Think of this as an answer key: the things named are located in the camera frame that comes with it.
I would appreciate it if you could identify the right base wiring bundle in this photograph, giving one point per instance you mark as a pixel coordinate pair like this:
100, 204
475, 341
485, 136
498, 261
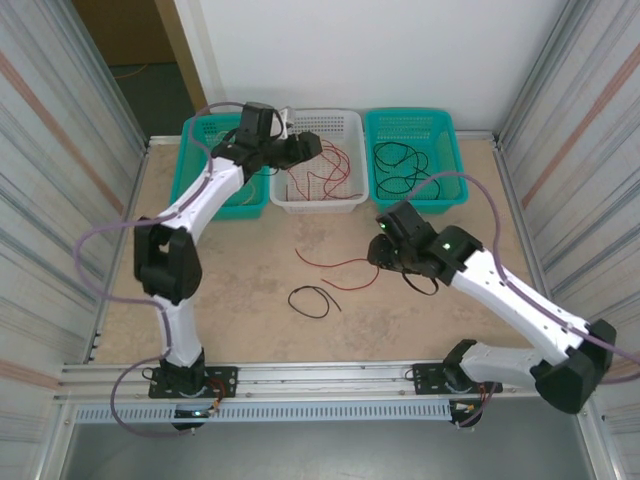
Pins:
482, 400

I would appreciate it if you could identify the white plastic basket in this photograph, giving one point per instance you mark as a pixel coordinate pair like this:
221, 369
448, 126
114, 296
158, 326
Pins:
350, 125

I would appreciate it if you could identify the left base wiring bundle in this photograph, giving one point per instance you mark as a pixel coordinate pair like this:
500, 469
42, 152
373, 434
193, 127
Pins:
216, 395

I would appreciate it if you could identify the base wiring bundle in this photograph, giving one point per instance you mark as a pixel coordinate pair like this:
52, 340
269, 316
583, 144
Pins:
482, 400
216, 395

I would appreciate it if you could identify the teal plastic basket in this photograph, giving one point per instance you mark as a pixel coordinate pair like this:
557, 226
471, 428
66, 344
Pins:
235, 212
450, 150

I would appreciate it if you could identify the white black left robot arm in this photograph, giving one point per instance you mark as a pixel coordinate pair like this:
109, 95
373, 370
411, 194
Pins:
200, 195

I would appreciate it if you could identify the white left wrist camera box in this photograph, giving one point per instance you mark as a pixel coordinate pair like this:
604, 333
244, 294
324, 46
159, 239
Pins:
286, 120

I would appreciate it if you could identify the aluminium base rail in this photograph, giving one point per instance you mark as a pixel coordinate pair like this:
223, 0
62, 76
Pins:
325, 375

